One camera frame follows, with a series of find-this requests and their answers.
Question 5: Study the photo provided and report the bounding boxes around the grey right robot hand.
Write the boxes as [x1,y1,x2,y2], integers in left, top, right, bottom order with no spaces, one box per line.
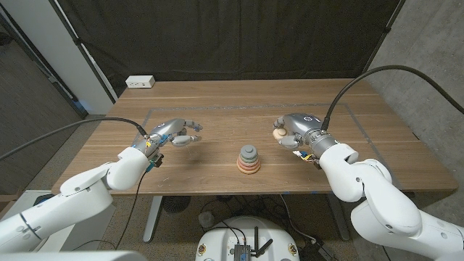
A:
[273,112,340,159]

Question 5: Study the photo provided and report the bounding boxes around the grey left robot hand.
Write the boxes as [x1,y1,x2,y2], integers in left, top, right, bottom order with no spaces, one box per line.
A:
[133,117,204,157]

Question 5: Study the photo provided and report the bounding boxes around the green toy disc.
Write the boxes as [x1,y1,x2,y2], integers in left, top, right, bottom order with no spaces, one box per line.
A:
[239,152,260,164]

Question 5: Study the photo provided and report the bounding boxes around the coral red toy disc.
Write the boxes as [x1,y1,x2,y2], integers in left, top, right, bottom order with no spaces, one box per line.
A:
[236,162,262,172]

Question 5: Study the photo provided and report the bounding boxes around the large orange toy disc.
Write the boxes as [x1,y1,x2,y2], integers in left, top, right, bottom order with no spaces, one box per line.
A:
[236,165,262,175]

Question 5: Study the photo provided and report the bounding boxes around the white power strip box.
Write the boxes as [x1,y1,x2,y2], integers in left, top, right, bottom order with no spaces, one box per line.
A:
[125,75,156,89]

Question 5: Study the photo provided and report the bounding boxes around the grey tape workspace outline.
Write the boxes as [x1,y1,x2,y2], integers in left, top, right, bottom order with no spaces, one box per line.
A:
[133,102,404,190]

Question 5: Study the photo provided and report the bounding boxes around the black round floor fan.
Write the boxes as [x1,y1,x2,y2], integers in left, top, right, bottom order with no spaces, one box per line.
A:
[162,195,192,214]

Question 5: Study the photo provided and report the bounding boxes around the white table leg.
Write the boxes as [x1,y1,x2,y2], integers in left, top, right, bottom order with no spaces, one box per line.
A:
[143,195,163,243]

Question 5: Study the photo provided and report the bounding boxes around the grey round floor object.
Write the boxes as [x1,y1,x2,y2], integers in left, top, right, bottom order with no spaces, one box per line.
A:
[198,211,215,228]

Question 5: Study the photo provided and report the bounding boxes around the dark grey table leg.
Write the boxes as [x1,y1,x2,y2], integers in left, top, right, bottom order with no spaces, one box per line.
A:
[326,194,351,242]

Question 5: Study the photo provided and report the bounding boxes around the black fabric backdrop curtain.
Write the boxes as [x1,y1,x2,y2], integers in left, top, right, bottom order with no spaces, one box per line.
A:
[54,0,407,97]

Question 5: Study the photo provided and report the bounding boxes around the white robot torso base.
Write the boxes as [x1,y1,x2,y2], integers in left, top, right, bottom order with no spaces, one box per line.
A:
[194,216,301,261]

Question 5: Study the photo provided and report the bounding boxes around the black power brick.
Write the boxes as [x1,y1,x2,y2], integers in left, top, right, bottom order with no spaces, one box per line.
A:
[299,239,336,261]

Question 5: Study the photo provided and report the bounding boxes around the grey radio box with antennas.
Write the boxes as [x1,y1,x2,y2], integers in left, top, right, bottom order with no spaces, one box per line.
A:
[233,226,273,261]

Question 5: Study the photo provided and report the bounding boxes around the black foot pedal blue pads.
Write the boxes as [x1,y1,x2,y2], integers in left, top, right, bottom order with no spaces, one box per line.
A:
[34,194,55,206]

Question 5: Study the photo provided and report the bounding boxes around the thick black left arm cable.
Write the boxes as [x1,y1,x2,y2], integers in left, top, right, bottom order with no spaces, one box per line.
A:
[0,116,148,161]

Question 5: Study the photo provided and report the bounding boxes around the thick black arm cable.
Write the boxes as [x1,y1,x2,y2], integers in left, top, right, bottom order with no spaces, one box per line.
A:
[320,65,464,131]
[0,116,148,161]

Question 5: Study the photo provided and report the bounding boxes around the thin black left wrist cable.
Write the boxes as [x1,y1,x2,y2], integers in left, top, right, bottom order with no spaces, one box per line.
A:
[115,172,148,250]

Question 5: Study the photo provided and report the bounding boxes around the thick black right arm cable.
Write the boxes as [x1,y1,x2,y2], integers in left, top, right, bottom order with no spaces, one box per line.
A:
[320,65,464,131]

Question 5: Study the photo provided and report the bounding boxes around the white floor cable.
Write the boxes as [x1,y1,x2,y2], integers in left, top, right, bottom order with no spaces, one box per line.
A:
[278,194,317,243]

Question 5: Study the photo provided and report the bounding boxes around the black backdrop frame pole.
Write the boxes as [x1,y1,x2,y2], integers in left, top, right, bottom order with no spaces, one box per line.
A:
[360,0,407,79]
[48,0,119,104]

